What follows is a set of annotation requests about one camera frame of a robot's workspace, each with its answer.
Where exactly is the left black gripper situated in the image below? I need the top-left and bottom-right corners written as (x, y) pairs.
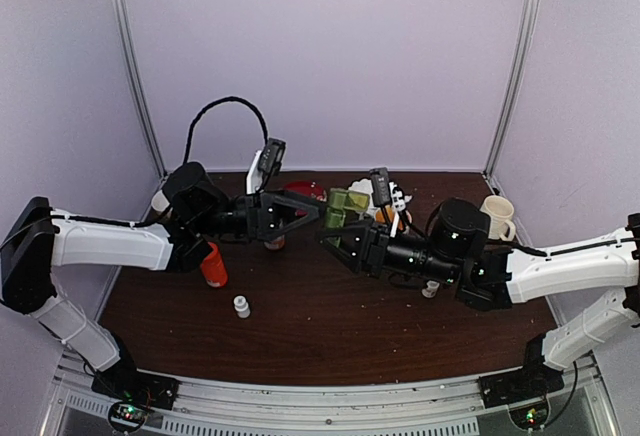
top-left (193, 188), bottom-right (330, 242)

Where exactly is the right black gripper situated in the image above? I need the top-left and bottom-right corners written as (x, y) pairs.
top-left (315, 218), bottom-right (461, 286)

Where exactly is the green pill organizer box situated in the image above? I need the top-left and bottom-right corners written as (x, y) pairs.
top-left (324, 188), bottom-right (371, 229)

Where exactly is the white labelled pill bottle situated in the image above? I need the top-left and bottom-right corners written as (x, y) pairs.
top-left (421, 280), bottom-right (441, 299)

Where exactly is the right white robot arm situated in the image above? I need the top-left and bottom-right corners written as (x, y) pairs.
top-left (316, 198), bottom-right (639, 398)

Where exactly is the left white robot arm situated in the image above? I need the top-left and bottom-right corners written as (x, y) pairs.
top-left (1, 162), bottom-right (325, 400)

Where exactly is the red floral plate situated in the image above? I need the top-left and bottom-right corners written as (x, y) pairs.
top-left (284, 180), bottom-right (327, 202)

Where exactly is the patterned mug orange inside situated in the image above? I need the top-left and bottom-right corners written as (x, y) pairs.
top-left (374, 206), bottom-right (413, 234)

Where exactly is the grey-capped orange label bottle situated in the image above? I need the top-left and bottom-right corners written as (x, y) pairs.
top-left (263, 236), bottom-right (286, 251)

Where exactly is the white scalloped bowl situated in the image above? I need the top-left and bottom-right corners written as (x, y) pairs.
top-left (348, 178), bottom-right (373, 196)

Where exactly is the orange pill bottle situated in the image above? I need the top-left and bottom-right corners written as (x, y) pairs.
top-left (200, 242), bottom-right (228, 288)

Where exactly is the small white bottle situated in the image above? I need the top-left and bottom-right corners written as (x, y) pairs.
top-left (233, 295), bottom-right (251, 319)

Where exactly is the small white bowl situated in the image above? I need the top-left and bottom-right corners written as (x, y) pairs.
top-left (151, 190), bottom-right (172, 218)

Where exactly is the cream ribbed mug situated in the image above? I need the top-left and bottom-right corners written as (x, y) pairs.
top-left (480, 195), bottom-right (516, 241)

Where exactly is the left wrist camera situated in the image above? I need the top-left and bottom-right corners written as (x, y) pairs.
top-left (245, 138), bottom-right (286, 195)

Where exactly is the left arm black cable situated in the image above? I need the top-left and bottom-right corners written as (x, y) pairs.
top-left (180, 96), bottom-right (272, 167)

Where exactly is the front aluminium rail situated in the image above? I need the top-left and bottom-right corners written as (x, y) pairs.
top-left (42, 350), bottom-right (619, 436)

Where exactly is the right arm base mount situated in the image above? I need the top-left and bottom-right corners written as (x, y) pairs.
top-left (478, 366), bottom-right (564, 408)

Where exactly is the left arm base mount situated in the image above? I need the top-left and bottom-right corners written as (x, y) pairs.
top-left (91, 367), bottom-right (179, 410)

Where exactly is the left aluminium frame post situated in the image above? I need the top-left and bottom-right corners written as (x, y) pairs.
top-left (111, 0), bottom-right (167, 180)

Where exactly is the aluminium frame post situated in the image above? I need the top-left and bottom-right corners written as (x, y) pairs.
top-left (483, 0), bottom-right (541, 182)
top-left (111, 0), bottom-right (167, 180)

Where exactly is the right aluminium frame post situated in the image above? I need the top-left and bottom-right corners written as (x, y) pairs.
top-left (483, 0), bottom-right (541, 182)

